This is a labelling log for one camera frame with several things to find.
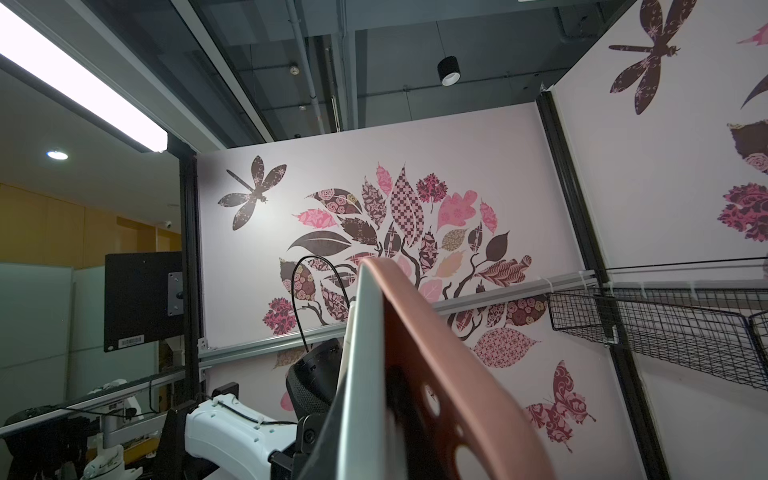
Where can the pink phone case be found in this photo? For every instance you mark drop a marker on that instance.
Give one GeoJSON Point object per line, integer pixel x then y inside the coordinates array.
{"type": "Point", "coordinates": [446, 398]}

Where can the phone with pink case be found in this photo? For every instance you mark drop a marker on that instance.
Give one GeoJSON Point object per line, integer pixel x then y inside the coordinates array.
{"type": "Point", "coordinates": [352, 441]}

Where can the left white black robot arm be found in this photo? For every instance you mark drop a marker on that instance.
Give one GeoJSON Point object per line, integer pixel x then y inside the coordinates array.
{"type": "Point", "coordinates": [248, 445]}

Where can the black ceiling spotlight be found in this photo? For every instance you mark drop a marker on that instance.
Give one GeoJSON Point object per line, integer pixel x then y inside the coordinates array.
{"type": "Point", "coordinates": [449, 71]}

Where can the black monitor on stand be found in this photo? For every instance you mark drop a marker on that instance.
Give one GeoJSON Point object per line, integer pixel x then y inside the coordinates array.
{"type": "Point", "coordinates": [143, 299]}

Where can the long ceiling light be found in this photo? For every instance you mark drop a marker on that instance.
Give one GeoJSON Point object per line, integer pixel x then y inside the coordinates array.
{"type": "Point", "coordinates": [33, 52]}

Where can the black wire basket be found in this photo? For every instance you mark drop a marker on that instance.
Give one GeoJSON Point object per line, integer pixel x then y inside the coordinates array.
{"type": "Point", "coordinates": [709, 316]}

